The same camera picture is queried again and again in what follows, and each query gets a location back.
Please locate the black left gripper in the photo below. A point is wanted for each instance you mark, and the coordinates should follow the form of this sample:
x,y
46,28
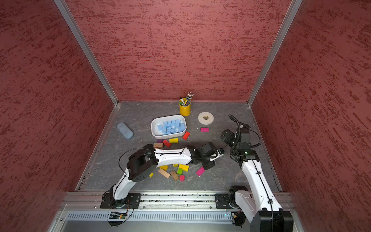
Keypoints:
x,y
211,165

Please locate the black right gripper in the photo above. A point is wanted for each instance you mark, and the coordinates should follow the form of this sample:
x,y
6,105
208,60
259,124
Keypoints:
x,y
231,135

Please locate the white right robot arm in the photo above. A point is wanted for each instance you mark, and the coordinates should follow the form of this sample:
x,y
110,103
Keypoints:
x,y
259,206

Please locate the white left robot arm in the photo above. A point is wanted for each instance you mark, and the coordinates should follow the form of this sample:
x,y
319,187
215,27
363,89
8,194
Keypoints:
x,y
145,160

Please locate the magenta block front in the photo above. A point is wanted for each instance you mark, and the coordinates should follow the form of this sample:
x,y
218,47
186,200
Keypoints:
x,y
200,171

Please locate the red upright block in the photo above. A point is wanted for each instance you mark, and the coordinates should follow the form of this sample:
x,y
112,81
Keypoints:
x,y
186,135

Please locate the yellow block beside green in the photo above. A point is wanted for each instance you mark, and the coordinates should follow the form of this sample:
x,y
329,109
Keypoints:
x,y
184,167

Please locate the white tape roll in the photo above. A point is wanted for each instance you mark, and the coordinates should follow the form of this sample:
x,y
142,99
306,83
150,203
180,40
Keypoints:
x,y
206,118

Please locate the yellow block near bowl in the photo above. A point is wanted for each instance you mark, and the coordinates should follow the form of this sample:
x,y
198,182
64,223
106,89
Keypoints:
x,y
174,140

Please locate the dark wood block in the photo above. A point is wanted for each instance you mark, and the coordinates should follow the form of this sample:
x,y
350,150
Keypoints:
x,y
174,175

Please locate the red flat block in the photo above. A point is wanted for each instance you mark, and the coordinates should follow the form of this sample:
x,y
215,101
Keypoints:
x,y
166,143

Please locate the yellow block centre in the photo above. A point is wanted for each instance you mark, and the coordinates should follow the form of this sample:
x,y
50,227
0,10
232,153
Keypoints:
x,y
164,167

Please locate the white rectangular bowl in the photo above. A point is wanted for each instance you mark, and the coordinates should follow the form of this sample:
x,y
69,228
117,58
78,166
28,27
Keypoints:
x,y
159,121

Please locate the natural wood long block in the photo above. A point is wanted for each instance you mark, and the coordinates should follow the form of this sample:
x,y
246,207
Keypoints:
x,y
164,173

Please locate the tan block left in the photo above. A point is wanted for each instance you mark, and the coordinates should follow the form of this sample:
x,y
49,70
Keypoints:
x,y
158,145

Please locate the yellow metal pencil bucket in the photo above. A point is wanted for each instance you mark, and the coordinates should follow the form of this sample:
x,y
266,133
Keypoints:
x,y
185,110

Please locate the bundle of pencils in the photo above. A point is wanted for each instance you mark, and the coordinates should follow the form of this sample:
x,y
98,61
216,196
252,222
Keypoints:
x,y
187,100

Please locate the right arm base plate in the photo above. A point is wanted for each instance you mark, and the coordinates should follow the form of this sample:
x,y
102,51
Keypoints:
x,y
222,201

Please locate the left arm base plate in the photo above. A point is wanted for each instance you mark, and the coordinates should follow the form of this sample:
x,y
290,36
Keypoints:
x,y
131,201

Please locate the aluminium front rail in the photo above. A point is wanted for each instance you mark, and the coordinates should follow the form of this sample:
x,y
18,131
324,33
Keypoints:
x,y
149,200

